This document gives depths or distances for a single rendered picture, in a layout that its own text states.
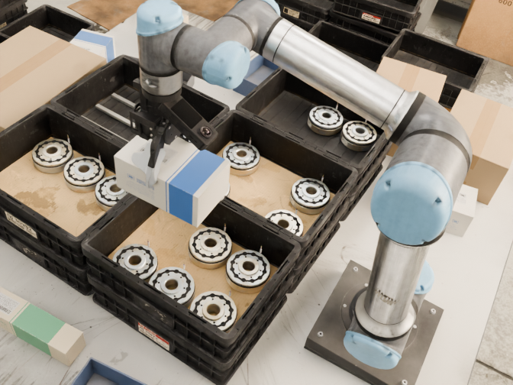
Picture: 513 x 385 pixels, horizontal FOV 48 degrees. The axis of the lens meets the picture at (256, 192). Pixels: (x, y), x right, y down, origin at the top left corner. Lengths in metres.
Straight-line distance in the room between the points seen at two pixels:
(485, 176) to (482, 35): 2.24
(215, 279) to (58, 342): 0.37
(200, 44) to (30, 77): 0.94
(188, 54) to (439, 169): 0.43
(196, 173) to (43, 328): 0.52
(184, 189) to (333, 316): 0.53
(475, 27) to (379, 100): 3.03
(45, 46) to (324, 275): 1.08
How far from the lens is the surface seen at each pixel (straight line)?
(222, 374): 1.33
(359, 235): 1.68
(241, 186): 1.55
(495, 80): 3.84
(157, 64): 1.00
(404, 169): 0.88
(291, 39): 1.01
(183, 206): 1.15
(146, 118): 1.10
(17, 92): 1.77
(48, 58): 1.89
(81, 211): 1.51
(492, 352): 2.49
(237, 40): 0.97
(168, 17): 0.97
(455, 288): 1.67
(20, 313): 1.45
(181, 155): 1.19
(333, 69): 1.00
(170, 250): 1.41
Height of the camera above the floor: 1.96
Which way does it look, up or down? 47 degrees down
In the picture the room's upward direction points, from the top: 8 degrees clockwise
